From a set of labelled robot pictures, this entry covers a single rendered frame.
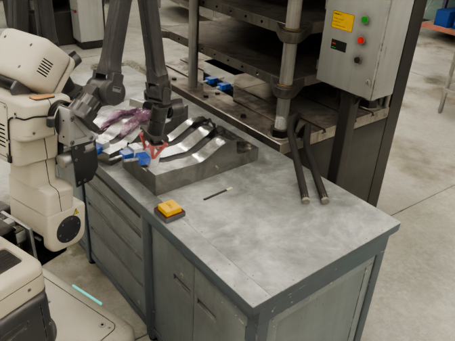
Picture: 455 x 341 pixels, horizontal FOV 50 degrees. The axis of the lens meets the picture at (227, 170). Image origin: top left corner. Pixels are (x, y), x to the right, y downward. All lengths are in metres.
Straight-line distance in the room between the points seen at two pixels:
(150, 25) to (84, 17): 4.63
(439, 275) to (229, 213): 1.58
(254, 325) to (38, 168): 0.85
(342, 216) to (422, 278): 1.22
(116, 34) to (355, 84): 1.03
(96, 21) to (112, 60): 4.78
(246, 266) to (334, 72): 1.02
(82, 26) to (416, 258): 4.63
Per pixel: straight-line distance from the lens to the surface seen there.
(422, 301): 2.80
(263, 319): 1.52
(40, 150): 1.66
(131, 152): 1.90
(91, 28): 6.30
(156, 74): 1.66
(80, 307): 2.16
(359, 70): 2.10
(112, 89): 1.52
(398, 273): 2.92
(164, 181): 1.81
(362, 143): 2.81
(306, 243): 1.64
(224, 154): 1.93
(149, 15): 1.63
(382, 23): 2.01
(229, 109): 2.60
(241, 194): 1.84
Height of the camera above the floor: 1.80
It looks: 30 degrees down
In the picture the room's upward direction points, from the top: 3 degrees clockwise
